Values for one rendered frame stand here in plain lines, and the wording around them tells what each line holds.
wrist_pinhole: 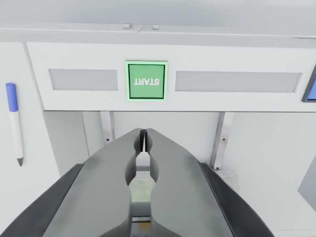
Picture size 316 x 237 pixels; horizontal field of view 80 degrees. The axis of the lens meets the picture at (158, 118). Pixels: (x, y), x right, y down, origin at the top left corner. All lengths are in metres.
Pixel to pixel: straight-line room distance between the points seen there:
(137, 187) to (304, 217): 0.69
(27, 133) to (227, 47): 0.31
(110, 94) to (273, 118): 0.40
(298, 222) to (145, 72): 0.83
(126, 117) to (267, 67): 0.30
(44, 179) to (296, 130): 0.57
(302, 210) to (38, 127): 0.95
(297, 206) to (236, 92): 0.77
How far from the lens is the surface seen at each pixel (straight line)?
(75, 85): 0.29
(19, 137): 0.35
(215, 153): 0.51
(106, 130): 0.44
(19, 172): 0.41
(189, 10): 1.24
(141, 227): 0.59
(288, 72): 0.33
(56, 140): 0.36
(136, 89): 0.27
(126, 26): 0.60
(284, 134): 0.58
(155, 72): 0.26
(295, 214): 0.98
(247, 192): 0.68
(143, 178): 0.48
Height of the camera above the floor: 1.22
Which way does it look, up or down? 62 degrees down
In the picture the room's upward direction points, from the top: 175 degrees clockwise
